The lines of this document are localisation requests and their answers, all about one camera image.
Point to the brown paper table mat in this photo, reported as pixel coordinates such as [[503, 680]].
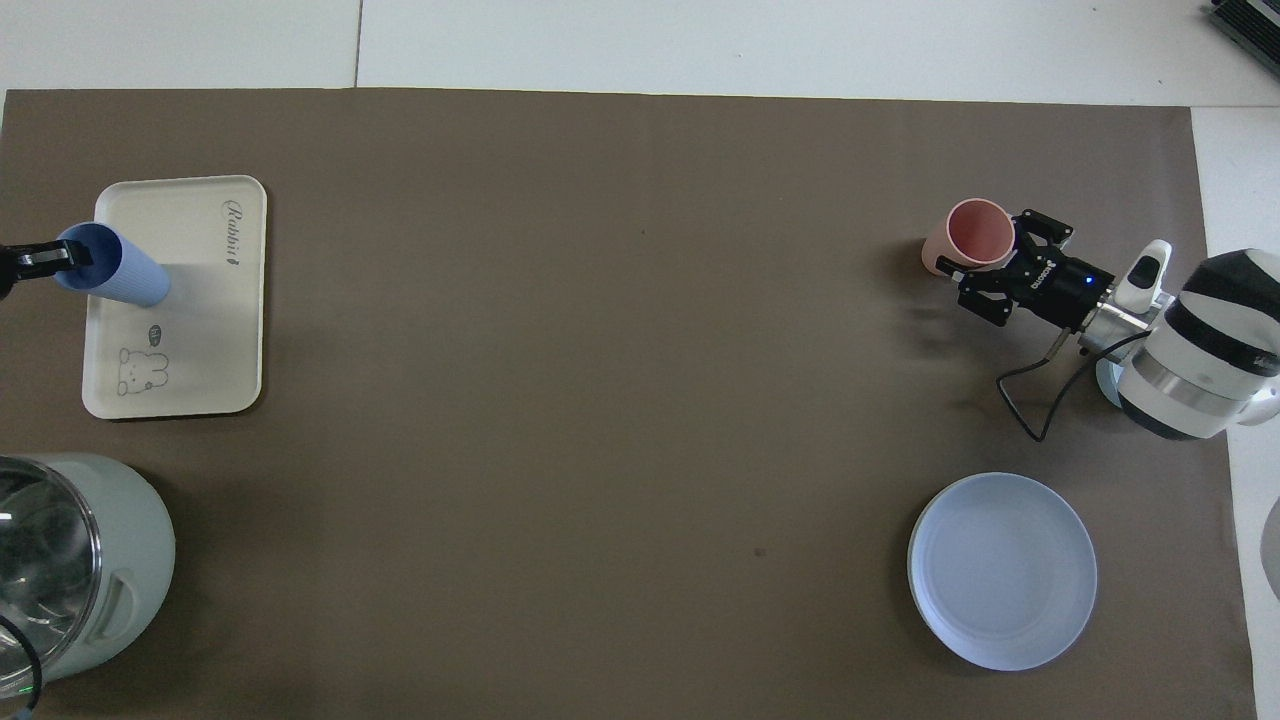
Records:
[[600, 350]]

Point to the cream rabbit print tray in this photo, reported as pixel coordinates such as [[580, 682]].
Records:
[[200, 330]]

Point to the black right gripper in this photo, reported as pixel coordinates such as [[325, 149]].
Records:
[[1060, 285]]

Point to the grey ribbed device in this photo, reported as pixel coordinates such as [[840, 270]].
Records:
[[1250, 25]]

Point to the blue plastic cup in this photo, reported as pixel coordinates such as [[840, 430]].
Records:
[[130, 275]]

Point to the light blue plate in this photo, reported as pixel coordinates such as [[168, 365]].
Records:
[[1000, 570]]

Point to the pale green cooking pot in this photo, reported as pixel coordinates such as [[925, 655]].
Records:
[[135, 550]]

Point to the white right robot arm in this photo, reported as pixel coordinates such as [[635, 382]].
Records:
[[1200, 350]]

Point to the pink plastic cup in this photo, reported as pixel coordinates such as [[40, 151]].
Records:
[[975, 235]]

